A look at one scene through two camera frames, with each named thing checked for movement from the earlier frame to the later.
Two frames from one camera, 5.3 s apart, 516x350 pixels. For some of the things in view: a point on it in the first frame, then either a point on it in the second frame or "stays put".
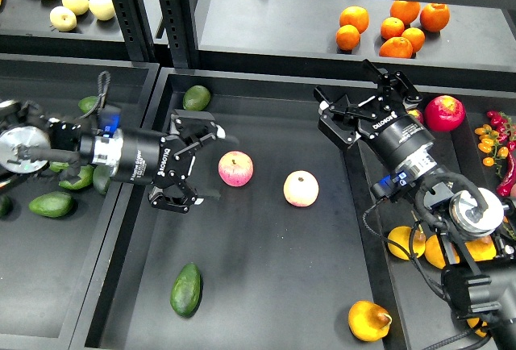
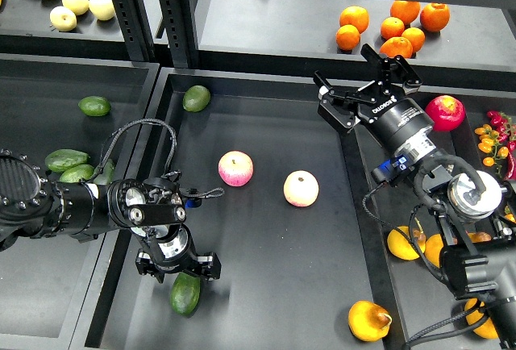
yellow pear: [368, 321] stays put
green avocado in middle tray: [196, 97] stays put
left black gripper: [147, 157] -> [171, 250]
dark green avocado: [186, 290] stays put
